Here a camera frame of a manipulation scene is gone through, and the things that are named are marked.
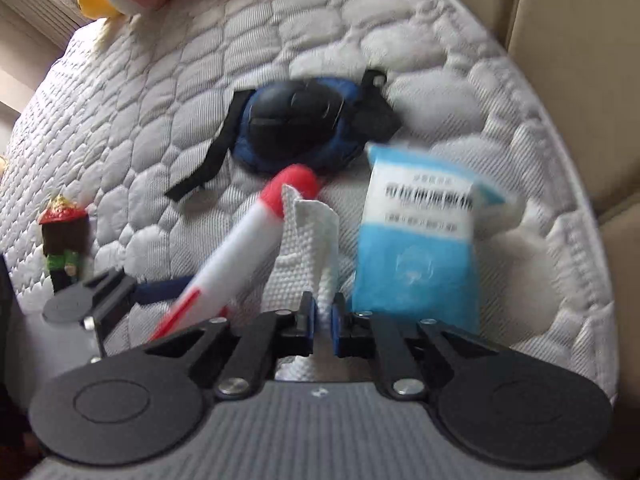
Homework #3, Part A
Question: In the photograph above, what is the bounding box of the red white foam rocket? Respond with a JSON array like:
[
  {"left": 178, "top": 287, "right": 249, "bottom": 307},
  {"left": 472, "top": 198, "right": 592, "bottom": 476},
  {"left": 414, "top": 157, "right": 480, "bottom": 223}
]
[{"left": 151, "top": 165, "right": 320, "bottom": 340}]

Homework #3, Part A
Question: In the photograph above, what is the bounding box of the grey quilted mattress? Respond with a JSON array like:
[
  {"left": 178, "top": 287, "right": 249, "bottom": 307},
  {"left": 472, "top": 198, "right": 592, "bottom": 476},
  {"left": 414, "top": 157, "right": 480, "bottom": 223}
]
[{"left": 1, "top": 0, "right": 618, "bottom": 396}]

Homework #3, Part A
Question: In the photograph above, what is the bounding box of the blue cotton pads packet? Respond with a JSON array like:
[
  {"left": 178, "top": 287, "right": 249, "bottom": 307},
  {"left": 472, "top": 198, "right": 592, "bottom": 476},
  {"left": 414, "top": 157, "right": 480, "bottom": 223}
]
[{"left": 350, "top": 144, "right": 520, "bottom": 333}]

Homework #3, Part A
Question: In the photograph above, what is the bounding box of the yellow plush toy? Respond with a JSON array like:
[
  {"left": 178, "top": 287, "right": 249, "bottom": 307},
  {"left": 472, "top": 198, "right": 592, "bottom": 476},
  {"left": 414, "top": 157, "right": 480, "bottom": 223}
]
[{"left": 77, "top": 0, "right": 122, "bottom": 20}]

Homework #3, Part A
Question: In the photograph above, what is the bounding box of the white paper towel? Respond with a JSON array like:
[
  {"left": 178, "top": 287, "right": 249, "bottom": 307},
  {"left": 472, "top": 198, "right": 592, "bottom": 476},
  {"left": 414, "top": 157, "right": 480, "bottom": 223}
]
[{"left": 260, "top": 185, "right": 349, "bottom": 382}]

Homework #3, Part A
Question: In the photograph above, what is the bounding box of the beige padded headboard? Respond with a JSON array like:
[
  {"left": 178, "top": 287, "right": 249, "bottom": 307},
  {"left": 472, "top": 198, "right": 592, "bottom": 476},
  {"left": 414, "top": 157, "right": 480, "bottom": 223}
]
[{"left": 460, "top": 0, "right": 639, "bottom": 408}]

